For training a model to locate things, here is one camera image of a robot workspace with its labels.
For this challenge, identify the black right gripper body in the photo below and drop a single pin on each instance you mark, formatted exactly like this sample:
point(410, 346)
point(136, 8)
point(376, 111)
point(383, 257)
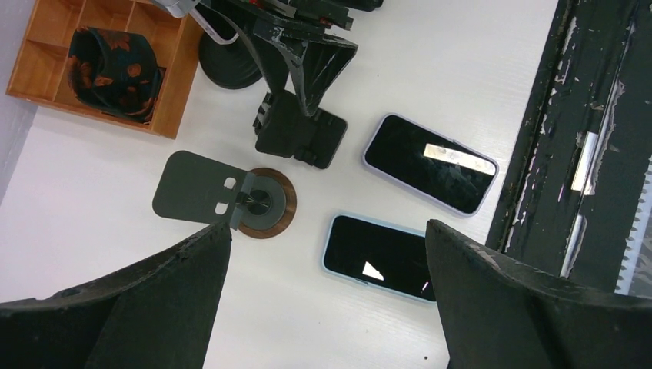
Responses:
point(303, 16)

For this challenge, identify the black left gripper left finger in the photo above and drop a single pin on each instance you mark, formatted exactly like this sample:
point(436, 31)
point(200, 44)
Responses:
point(156, 313)

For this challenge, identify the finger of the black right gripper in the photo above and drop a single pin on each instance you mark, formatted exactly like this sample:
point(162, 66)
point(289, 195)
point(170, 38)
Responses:
point(314, 65)
point(265, 56)

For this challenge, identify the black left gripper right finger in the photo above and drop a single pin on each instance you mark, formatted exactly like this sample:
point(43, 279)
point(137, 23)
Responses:
point(497, 312)

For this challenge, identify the blue-case smartphone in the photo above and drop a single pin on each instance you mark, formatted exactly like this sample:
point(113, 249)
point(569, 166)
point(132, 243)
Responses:
point(379, 255)

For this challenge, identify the purple-case smartphone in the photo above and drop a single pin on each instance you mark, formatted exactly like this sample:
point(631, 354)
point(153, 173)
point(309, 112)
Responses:
point(433, 166)

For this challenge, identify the wooden-base grey phone stand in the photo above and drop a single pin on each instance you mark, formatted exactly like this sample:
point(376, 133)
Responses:
point(260, 203)

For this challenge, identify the black round-base phone stand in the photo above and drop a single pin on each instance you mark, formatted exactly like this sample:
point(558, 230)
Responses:
point(228, 66)

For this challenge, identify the white-case smartphone on stand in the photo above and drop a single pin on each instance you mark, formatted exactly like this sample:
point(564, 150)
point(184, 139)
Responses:
point(214, 25)

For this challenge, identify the black folding phone stand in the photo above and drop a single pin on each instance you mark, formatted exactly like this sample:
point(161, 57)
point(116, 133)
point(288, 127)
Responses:
point(282, 130)

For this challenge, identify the dark rolled tie in tray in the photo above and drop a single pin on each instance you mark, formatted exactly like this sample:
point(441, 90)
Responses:
point(114, 72)

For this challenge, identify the wooden compartment tray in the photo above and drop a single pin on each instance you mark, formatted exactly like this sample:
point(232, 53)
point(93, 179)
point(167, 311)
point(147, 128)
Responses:
point(39, 73)

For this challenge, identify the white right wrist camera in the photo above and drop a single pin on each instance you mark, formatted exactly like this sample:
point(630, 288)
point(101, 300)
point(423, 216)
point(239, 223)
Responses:
point(176, 8)

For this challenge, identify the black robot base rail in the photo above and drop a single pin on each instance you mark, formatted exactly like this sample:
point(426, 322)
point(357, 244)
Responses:
point(577, 169)

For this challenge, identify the white cable duct strip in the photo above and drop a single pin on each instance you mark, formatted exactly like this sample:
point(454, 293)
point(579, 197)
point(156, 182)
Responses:
point(634, 277)

